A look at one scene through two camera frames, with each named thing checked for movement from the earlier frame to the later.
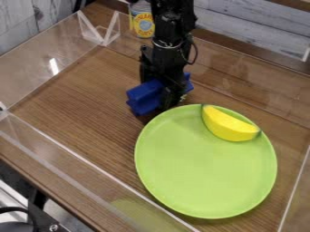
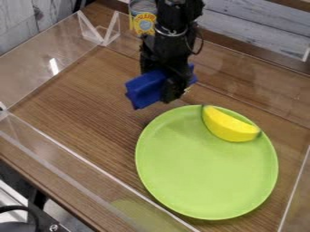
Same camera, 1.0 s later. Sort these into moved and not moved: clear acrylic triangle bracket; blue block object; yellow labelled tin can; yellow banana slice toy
Moved: blue block object
Not moved: yellow labelled tin can; yellow banana slice toy; clear acrylic triangle bracket
